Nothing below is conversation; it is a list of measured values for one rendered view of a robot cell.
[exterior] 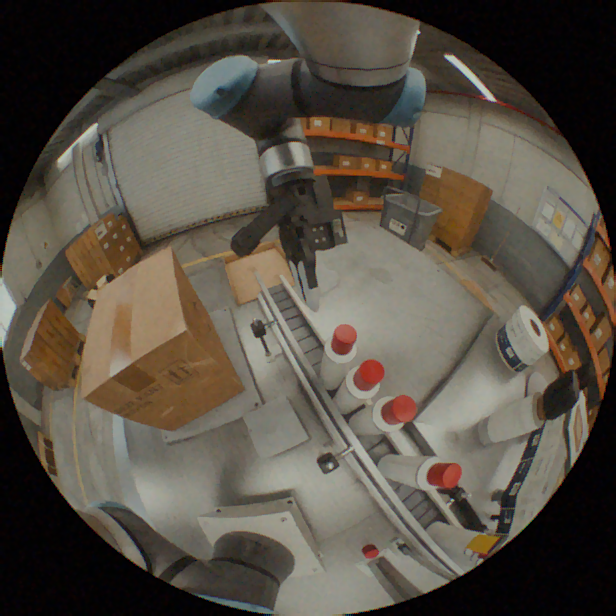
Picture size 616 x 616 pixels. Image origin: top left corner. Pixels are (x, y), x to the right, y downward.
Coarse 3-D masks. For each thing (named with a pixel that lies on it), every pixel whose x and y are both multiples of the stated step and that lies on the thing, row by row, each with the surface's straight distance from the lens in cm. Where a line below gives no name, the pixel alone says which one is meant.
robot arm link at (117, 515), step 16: (80, 512) 30; (96, 512) 33; (112, 512) 37; (128, 512) 38; (96, 528) 29; (112, 528) 31; (128, 528) 33; (144, 528) 36; (112, 544) 30; (128, 544) 31; (144, 544) 33; (160, 544) 35; (144, 560) 31; (160, 560) 33; (176, 560) 33
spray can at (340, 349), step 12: (348, 324) 25; (336, 336) 24; (348, 336) 24; (324, 348) 28; (336, 348) 25; (348, 348) 25; (324, 360) 30; (336, 360) 27; (348, 360) 27; (324, 372) 33; (336, 372) 30; (324, 384) 39; (336, 384) 38
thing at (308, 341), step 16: (272, 288) 60; (288, 304) 54; (288, 320) 51; (304, 320) 50; (304, 336) 47; (304, 352) 45; (320, 352) 45; (320, 368) 44; (320, 400) 41; (368, 448) 42; (384, 448) 44; (384, 496) 46; (400, 496) 47; (416, 496) 50; (416, 512) 51; (432, 512) 54
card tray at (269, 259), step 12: (264, 252) 89; (276, 252) 87; (228, 264) 87; (240, 264) 84; (252, 264) 82; (264, 264) 80; (276, 264) 79; (228, 276) 73; (240, 276) 77; (252, 276) 75; (264, 276) 73; (276, 276) 72; (288, 276) 71; (240, 288) 71; (252, 288) 69; (240, 300) 66; (252, 300) 65
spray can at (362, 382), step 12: (372, 360) 23; (348, 372) 27; (360, 372) 22; (372, 372) 23; (384, 372) 23; (348, 384) 26; (360, 384) 24; (372, 384) 22; (336, 396) 35; (348, 396) 27; (360, 396) 26; (372, 396) 26; (348, 408) 34
